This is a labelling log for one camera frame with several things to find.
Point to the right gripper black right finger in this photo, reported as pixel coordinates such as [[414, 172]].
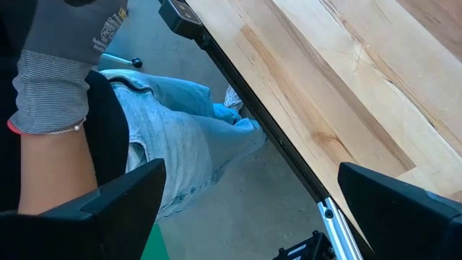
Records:
[[404, 224]]

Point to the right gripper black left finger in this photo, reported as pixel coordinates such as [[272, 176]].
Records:
[[90, 231]]

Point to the person's forearm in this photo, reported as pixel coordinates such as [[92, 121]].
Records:
[[54, 169]]

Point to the person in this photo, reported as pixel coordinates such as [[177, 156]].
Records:
[[173, 137]]

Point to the chair lever black knob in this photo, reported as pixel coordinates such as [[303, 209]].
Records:
[[136, 63]]

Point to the person's hand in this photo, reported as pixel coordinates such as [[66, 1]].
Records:
[[65, 36]]

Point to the white metal bracket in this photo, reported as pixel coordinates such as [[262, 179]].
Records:
[[339, 227]]

